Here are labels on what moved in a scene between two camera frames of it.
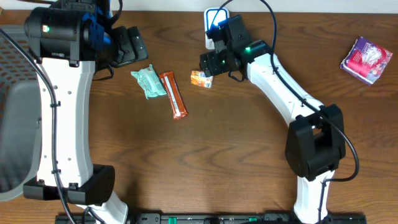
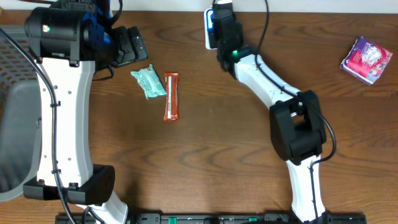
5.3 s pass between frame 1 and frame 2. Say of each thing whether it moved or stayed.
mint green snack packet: stayed
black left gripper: stayed
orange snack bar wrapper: moved
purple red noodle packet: stayed
